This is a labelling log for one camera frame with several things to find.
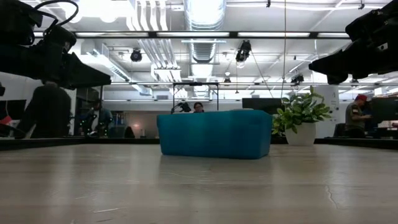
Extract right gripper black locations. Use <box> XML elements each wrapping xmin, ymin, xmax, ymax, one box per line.
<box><xmin>308</xmin><ymin>37</ymin><xmax>398</xmax><ymax>85</ymax></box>

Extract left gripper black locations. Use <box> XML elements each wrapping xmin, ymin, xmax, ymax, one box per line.
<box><xmin>0</xmin><ymin>26</ymin><xmax>112</xmax><ymax>90</ymax></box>

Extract blue fabric basket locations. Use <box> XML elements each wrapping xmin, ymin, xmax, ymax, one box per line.
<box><xmin>156</xmin><ymin>109</ymin><xmax>274</xmax><ymax>160</ymax></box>

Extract green leafy plant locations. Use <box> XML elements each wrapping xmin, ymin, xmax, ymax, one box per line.
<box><xmin>272</xmin><ymin>85</ymin><xmax>332</xmax><ymax>135</ymax></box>

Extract person with red cap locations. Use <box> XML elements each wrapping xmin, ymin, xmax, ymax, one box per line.
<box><xmin>345</xmin><ymin>94</ymin><xmax>373</xmax><ymax>138</ymax></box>

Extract black office chair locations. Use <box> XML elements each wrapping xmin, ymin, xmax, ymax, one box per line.
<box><xmin>333</xmin><ymin>123</ymin><xmax>348</xmax><ymax>138</ymax></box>

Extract black flat monitor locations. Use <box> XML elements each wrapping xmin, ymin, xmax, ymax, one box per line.
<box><xmin>371</xmin><ymin>98</ymin><xmax>398</xmax><ymax>122</ymax></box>
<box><xmin>241</xmin><ymin>98</ymin><xmax>285</xmax><ymax>115</ymax></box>
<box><xmin>0</xmin><ymin>99</ymin><xmax>27</xmax><ymax>121</ymax></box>

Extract white plant pot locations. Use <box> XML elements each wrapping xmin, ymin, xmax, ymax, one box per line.
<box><xmin>284</xmin><ymin>121</ymin><xmax>317</xmax><ymax>146</ymax></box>

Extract black ceiling camera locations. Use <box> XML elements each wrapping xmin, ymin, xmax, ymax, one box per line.
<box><xmin>290</xmin><ymin>73</ymin><xmax>305</xmax><ymax>85</ymax></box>
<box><xmin>129</xmin><ymin>48</ymin><xmax>143</xmax><ymax>63</ymax></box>
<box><xmin>235</xmin><ymin>39</ymin><xmax>252</xmax><ymax>63</ymax></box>

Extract thin hanging cord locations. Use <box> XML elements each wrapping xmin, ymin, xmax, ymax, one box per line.
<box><xmin>280</xmin><ymin>0</ymin><xmax>287</xmax><ymax>100</ymax></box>

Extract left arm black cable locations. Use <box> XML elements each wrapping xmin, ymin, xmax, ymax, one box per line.
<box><xmin>33</xmin><ymin>0</ymin><xmax>79</xmax><ymax>32</ymax></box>

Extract black overhead frame bar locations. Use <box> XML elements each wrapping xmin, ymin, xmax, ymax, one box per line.
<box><xmin>32</xmin><ymin>30</ymin><xmax>351</xmax><ymax>40</ymax></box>

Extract black metal frame stand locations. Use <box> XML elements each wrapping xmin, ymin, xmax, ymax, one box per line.
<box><xmin>172</xmin><ymin>82</ymin><xmax>220</xmax><ymax>112</ymax></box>

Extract silver ventilation duct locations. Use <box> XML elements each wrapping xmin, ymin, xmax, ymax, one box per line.
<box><xmin>183</xmin><ymin>0</ymin><xmax>228</xmax><ymax>63</ymax></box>

